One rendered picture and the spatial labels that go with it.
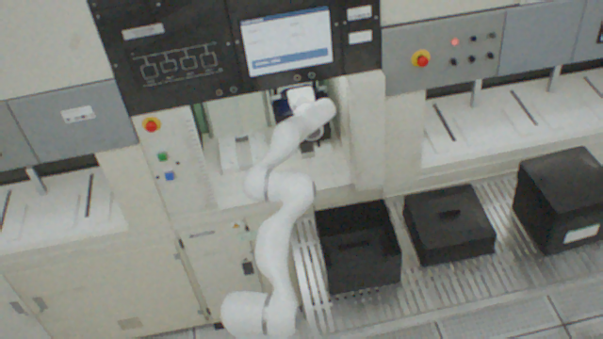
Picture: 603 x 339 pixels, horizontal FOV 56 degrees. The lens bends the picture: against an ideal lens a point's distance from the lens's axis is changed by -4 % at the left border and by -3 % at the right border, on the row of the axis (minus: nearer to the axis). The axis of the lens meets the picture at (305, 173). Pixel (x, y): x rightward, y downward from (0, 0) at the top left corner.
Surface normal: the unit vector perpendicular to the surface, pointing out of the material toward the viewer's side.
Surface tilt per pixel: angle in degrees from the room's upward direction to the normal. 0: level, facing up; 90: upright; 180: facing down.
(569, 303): 0
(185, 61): 90
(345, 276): 90
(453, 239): 0
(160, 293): 90
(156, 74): 90
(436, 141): 0
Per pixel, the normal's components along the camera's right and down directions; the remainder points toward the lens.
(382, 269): 0.15, 0.68
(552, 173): -0.10, -0.71
